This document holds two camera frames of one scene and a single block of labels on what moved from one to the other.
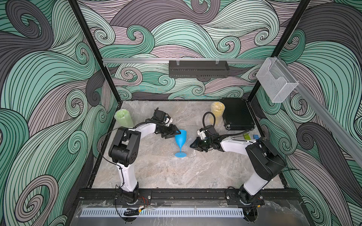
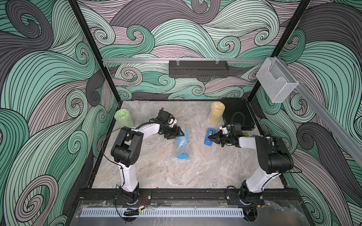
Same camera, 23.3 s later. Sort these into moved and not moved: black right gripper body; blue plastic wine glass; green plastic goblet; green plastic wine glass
Moved: black right gripper body
Not moved: green plastic wine glass; blue plastic wine glass; green plastic goblet
